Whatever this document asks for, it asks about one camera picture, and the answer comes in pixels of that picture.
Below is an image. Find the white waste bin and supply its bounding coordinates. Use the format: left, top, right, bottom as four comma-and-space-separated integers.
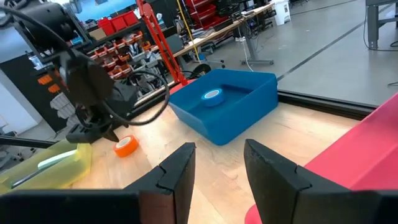
273, 0, 292, 27

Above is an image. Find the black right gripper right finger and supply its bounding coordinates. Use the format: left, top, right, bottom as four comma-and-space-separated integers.
244, 139, 398, 224

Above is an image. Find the grey metal table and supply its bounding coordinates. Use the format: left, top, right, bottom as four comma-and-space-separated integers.
365, 0, 398, 50

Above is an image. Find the parts shelving with small bins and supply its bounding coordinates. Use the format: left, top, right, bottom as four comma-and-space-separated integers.
71, 9, 175, 82

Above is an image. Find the red tool cabinet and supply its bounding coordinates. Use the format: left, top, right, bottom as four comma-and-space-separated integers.
185, 0, 231, 30

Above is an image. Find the wooden workbench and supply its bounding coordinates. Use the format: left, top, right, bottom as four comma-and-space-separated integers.
172, 2, 276, 66

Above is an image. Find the pink plastic bin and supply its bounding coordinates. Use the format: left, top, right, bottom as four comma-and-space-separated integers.
244, 93, 398, 224

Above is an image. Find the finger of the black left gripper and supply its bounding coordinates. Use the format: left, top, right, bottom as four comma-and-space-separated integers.
103, 125, 121, 143

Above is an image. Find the blue plastic bin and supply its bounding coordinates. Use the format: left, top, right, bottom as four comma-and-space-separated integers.
167, 68, 279, 146

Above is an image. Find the yellow plastic bin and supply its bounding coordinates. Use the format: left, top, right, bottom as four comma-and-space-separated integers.
0, 139, 93, 195

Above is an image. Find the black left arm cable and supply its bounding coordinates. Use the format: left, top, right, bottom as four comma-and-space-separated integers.
0, 6, 171, 127

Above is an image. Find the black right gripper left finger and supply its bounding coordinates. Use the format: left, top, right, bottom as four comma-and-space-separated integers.
0, 142, 197, 224

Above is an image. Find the black aluminium table edge rail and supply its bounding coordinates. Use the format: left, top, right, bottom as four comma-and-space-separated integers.
130, 80, 379, 121

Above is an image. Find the yellow hanging strap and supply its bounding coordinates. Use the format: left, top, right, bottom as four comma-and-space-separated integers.
176, 0, 200, 63

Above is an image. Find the red stand with round base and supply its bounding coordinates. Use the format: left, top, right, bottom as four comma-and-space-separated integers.
136, 0, 197, 96

